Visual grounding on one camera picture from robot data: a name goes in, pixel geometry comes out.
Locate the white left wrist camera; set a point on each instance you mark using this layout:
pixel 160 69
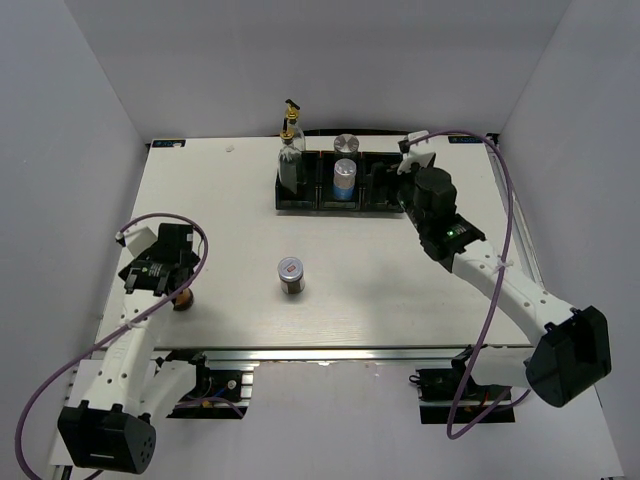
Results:
pixel 136 239

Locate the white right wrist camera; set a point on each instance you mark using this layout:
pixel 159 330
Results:
pixel 416 149

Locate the blue logo sticker left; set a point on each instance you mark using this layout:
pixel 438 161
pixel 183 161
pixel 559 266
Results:
pixel 168 143

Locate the blue label spice jar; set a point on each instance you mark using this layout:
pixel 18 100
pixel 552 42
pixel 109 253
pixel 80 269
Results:
pixel 345 171

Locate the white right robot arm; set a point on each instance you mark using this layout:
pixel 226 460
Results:
pixel 569 348

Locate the blue logo sticker right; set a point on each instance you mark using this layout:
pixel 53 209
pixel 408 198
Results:
pixel 463 139

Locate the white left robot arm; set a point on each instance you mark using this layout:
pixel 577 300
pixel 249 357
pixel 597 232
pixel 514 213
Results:
pixel 112 427

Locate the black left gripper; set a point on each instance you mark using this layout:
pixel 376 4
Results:
pixel 193 260

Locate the glass bottle with brown sauce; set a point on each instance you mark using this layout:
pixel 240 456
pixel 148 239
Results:
pixel 289 160

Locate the black three-compartment organizer tray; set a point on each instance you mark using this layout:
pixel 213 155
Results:
pixel 317 193

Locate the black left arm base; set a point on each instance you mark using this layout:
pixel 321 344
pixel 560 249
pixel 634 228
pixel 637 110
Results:
pixel 219 392

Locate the small brown spice jar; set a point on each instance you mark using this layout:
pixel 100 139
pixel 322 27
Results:
pixel 183 301

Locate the blue logo sticker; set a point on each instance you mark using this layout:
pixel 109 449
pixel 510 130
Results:
pixel 463 139
pixel 168 143

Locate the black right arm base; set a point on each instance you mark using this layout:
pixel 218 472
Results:
pixel 437 386

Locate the red lid dark spice jar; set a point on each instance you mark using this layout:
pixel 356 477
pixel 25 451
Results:
pixel 291 275

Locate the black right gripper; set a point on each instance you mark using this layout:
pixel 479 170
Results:
pixel 380 177

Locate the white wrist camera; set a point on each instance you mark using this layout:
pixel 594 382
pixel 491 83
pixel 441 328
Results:
pixel 416 149
pixel 136 239

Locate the silver lid pink salt jar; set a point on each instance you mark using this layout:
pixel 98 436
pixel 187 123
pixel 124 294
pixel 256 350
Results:
pixel 346 145

